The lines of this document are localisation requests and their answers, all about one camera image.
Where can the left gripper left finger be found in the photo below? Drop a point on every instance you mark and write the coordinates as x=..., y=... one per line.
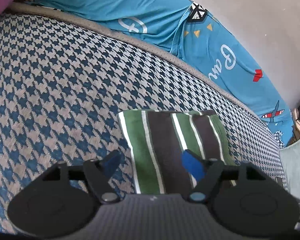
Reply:
x=83, y=184

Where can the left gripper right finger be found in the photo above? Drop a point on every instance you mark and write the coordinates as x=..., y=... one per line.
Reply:
x=210, y=175

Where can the green grey striped t-shirt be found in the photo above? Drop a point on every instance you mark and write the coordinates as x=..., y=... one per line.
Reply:
x=157, y=140

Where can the light blue cloth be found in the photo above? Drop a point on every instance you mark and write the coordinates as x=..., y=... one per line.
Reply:
x=290, y=159

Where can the houndstooth bed mat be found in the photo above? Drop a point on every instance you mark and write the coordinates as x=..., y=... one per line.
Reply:
x=62, y=86

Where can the blue printed quilt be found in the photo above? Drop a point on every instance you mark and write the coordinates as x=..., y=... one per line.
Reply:
x=190, y=32

